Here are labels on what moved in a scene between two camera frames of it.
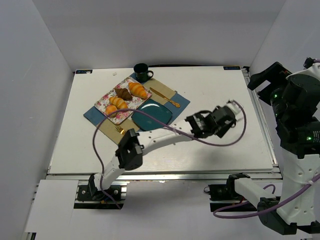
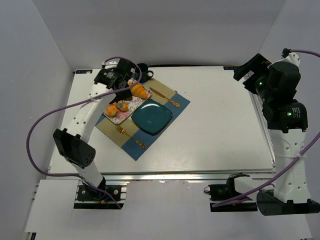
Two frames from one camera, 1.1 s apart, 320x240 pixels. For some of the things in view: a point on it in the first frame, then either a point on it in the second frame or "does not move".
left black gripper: x=225 y=116 → x=128 y=81
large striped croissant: x=137 y=90 does not move
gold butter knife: x=175 y=104 does not move
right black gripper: x=261 y=80 → x=250 y=72
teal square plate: x=146 y=122 does not move
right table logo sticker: x=231 y=68 does not move
